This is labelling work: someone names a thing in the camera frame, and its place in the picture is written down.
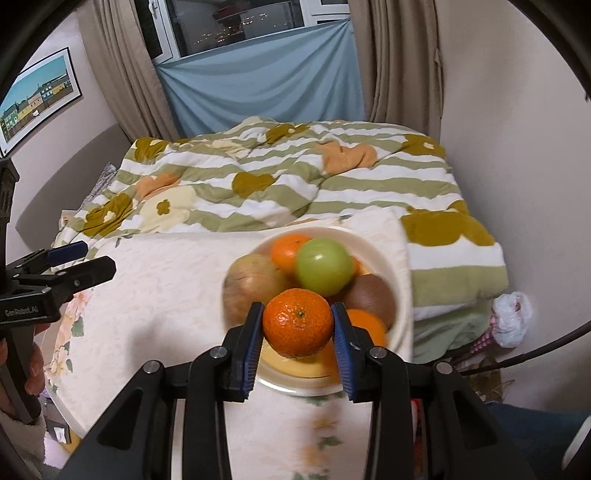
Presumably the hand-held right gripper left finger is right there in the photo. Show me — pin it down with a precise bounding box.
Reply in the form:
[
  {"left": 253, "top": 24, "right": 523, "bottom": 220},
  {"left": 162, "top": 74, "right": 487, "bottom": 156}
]
[{"left": 55, "top": 302, "right": 265, "bottom": 480}]

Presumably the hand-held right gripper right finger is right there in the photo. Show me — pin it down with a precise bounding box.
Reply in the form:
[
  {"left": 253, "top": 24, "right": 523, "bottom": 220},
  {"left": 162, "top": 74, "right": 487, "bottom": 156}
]
[{"left": 330, "top": 302, "right": 536, "bottom": 480}]

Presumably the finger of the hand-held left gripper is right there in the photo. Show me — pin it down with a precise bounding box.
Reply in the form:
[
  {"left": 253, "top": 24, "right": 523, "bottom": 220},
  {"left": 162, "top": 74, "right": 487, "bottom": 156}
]
[
  {"left": 6, "top": 241, "right": 88, "bottom": 278},
  {"left": 9, "top": 256, "right": 116, "bottom": 296}
]

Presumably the large orange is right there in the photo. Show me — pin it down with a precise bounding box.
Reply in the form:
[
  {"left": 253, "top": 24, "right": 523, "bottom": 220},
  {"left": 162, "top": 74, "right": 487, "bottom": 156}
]
[{"left": 344, "top": 308, "right": 387, "bottom": 349}]

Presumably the red yellow apple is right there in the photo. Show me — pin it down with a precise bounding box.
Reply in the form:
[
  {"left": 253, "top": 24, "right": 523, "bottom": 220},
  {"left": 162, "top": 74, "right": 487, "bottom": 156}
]
[{"left": 223, "top": 253, "right": 289, "bottom": 326}]

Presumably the brown kiwi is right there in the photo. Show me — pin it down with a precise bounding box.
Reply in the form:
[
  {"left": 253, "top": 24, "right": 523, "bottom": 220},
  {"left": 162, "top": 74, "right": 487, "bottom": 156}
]
[{"left": 344, "top": 273, "right": 397, "bottom": 330}]

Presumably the glossy green apple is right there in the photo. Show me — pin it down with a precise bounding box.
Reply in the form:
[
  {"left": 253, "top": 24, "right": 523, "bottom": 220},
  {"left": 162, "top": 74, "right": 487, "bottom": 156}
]
[{"left": 296, "top": 238, "right": 356, "bottom": 297}]

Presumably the cream oval dish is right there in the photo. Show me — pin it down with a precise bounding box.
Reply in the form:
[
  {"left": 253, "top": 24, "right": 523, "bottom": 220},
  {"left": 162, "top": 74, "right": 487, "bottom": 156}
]
[{"left": 224, "top": 225, "right": 413, "bottom": 398}]

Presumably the person's left forearm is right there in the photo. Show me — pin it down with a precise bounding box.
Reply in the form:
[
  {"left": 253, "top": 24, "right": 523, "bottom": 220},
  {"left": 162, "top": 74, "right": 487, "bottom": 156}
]
[{"left": 0, "top": 406, "right": 49, "bottom": 476}]

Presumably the person's left hand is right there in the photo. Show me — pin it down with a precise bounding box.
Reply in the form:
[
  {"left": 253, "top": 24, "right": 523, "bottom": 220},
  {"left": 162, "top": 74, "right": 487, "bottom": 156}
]
[{"left": 25, "top": 323, "right": 48, "bottom": 394}]

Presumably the white floral tablecloth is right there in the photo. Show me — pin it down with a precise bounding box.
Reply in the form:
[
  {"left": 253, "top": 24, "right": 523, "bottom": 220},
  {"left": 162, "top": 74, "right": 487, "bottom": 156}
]
[{"left": 44, "top": 205, "right": 411, "bottom": 480}]

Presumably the grey padded headboard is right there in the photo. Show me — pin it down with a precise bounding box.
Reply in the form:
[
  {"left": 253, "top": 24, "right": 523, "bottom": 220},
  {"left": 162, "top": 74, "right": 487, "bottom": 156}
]
[{"left": 11, "top": 122, "right": 134, "bottom": 252}]

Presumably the grey patterned pillow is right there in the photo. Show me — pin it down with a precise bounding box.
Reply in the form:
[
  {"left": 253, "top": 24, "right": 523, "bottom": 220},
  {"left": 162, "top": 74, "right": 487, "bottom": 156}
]
[{"left": 83, "top": 161, "right": 123, "bottom": 206}]

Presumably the green striped floral blanket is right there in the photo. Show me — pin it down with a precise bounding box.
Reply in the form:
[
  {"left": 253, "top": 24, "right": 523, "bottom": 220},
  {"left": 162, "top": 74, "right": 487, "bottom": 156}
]
[{"left": 53, "top": 116, "right": 509, "bottom": 365}]

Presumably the white plastic bag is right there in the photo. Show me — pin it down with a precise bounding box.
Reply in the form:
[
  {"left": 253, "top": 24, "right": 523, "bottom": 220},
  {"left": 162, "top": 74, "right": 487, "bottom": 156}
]
[{"left": 490, "top": 291, "right": 534, "bottom": 349}]

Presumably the beige curtain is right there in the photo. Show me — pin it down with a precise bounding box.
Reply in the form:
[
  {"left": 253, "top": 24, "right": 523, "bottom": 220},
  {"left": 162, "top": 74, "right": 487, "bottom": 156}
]
[
  {"left": 76, "top": 0, "right": 181, "bottom": 141},
  {"left": 346, "top": 0, "right": 444, "bottom": 137}
]

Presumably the person's jeans leg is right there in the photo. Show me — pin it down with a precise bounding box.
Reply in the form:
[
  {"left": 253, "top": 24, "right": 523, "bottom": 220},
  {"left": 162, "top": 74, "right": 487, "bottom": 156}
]
[{"left": 485, "top": 401, "right": 587, "bottom": 480}]

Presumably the blue cloth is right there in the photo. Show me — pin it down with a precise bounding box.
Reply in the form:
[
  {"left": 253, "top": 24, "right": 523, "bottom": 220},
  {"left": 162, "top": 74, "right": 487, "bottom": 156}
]
[{"left": 154, "top": 18, "right": 365, "bottom": 137}]

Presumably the window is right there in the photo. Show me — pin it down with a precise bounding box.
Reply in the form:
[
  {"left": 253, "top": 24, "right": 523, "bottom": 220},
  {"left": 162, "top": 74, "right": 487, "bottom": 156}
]
[{"left": 134, "top": 0, "right": 352, "bottom": 63}]

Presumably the framed wall poster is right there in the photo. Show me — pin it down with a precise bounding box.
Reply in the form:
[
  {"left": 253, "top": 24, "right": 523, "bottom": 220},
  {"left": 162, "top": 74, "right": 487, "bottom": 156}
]
[{"left": 0, "top": 46, "right": 84, "bottom": 158}]

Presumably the grey cable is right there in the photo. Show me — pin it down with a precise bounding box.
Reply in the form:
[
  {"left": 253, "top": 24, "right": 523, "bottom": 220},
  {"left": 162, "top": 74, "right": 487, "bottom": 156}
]
[{"left": 462, "top": 318, "right": 591, "bottom": 374}]

